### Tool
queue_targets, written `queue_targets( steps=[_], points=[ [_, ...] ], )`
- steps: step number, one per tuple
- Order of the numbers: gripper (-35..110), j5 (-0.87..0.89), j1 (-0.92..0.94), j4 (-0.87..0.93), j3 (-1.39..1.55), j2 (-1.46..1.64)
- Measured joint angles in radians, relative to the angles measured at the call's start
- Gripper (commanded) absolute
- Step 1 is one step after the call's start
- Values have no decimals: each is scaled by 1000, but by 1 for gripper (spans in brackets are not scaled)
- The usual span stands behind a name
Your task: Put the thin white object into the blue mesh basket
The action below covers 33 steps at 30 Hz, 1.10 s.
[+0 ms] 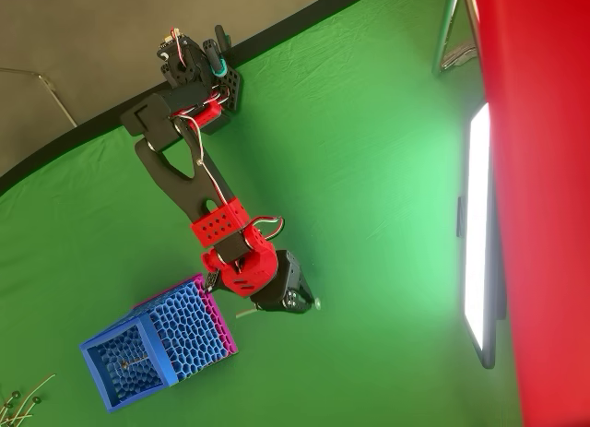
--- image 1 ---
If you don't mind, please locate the blue and pink lattice basket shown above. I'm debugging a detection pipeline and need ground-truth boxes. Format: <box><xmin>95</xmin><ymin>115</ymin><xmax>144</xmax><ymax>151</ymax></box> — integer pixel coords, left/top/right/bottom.
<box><xmin>78</xmin><ymin>273</ymin><xmax>240</xmax><ymax>413</ymax></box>

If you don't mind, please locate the green cloth with black border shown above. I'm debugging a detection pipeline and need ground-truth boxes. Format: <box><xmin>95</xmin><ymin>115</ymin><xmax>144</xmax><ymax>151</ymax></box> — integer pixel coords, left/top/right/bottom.
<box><xmin>0</xmin><ymin>0</ymin><xmax>525</xmax><ymax>427</ymax></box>

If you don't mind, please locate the bright white light panel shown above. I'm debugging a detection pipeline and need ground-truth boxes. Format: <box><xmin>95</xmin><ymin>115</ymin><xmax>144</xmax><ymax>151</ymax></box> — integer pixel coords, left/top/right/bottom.
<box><xmin>457</xmin><ymin>101</ymin><xmax>500</xmax><ymax>371</ymax></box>

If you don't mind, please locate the blurry red panel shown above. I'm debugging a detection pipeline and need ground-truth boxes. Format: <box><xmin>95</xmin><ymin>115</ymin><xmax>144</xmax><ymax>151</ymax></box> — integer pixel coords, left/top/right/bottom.
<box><xmin>468</xmin><ymin>0</ymin><xmax>590</xmax><ymax>427</ymax></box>

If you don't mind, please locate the thin grey metal rod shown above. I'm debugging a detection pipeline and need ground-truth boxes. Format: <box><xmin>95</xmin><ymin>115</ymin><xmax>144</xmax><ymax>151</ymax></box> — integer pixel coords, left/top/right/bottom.
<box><xmin>0</xmin><ymin>66</ymin><xmax>79</xmax><ymax>129</ymax></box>

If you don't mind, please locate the white and red wrist wire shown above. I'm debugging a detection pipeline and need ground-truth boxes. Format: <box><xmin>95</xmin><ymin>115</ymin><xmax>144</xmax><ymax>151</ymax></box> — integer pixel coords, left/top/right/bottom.
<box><xmin>247</xmin><ymin>215</ymin><xmax>286</xmax><ymax>240</ymax></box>

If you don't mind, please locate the white and red arm wire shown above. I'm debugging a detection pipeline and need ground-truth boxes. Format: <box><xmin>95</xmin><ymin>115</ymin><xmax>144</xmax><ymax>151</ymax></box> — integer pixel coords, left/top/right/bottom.
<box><xmin>169</xmin><ymin>114</ymin><xmax>237</xmax><ymax>203</ymax></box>

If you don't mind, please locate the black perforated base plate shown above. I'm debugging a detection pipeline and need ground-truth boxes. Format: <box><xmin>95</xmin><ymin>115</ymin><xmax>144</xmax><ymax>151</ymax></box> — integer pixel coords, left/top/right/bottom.
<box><xmin>215</xmin><ymin>65</ymin><xmax>244</xmax><ymax>113</ymax></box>

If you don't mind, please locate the black clamp with teal ring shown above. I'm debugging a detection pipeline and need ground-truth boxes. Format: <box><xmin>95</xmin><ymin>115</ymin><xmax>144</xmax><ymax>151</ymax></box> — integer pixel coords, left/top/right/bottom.
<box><xmin>202</xmin><ymin>24</ymin><xmax>230</xmax><ymax>78</ymax></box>

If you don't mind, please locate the shiny metal stand frame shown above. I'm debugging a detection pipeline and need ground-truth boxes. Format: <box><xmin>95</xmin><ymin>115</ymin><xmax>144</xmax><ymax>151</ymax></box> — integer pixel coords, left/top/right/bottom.
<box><xmin>431</xmin><ymin>0</ymin><xmax>481</xmax><ymax>78</ymax></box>

